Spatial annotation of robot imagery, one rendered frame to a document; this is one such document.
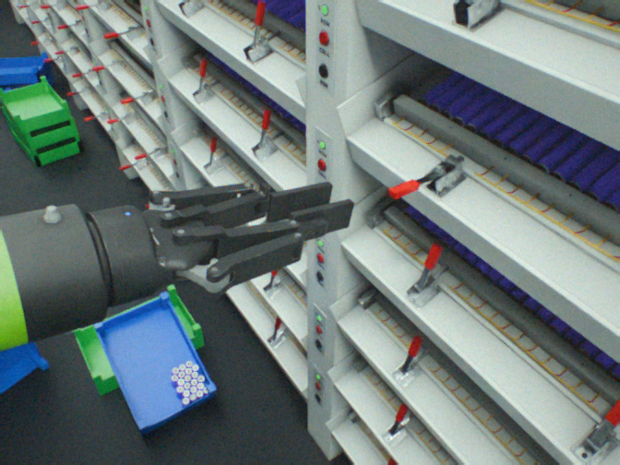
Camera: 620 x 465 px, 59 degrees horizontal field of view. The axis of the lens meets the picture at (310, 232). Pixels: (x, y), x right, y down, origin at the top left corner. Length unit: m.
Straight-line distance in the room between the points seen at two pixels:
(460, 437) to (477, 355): 0.19
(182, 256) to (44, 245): 0.10
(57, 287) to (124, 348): 1.16
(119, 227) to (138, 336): 1.15
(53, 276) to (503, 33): 0.42
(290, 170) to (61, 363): 0.97
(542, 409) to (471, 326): 0.13
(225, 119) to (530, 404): 0.79
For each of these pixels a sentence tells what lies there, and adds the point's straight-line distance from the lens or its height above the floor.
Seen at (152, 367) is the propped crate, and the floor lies 0.06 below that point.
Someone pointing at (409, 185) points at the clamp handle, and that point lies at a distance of 0.60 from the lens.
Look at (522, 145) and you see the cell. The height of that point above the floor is 0.94.
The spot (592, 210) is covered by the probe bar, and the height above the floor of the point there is 0.93.
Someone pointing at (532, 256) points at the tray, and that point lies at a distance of 0.58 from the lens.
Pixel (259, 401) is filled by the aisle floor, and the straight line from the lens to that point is 1.49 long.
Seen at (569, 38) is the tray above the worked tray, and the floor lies 1.09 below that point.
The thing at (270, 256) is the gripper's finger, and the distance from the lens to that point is 0.45.
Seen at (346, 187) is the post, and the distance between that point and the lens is 0.79.
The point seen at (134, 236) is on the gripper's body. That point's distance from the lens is 0.42.
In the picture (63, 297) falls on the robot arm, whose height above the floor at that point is 0.99.
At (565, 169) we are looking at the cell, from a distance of 0.63.
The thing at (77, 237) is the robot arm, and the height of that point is 1.01.
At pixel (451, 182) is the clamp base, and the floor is 0.90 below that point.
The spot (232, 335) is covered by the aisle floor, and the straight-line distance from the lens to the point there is 1.63.
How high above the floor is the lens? 1.26
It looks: 40 degrees down
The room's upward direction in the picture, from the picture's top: straight up
